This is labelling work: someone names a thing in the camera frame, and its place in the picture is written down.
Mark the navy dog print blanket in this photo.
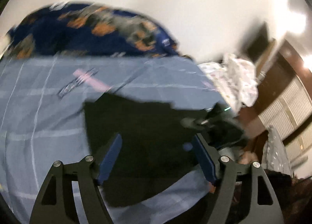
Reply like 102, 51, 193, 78
6, 3, 179, 59

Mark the person's right hand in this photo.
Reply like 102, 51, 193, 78
238, 118, 269, 164

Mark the black pants orange lining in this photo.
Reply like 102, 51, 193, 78
82, 91, 235, 208

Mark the blue grid bed sheet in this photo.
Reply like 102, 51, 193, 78
1, 56, 224, 223

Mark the white patterned crumpled cloth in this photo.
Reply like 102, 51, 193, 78
198, 53, 258, 114

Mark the wooden wardrobe with slats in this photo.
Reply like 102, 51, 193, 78
243, 38, 312, 178

